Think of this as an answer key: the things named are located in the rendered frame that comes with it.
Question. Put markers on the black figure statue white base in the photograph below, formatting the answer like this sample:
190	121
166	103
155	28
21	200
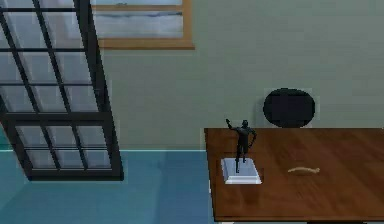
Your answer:
242	156

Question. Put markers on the black round chair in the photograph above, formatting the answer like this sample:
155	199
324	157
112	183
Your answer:
288	107

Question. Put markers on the black framed glass door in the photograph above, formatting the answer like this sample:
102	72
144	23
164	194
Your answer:
60	100

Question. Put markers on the brown wooden table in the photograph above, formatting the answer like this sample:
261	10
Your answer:
316	186

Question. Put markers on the wood framed wall picture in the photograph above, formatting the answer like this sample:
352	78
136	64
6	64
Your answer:
146	30

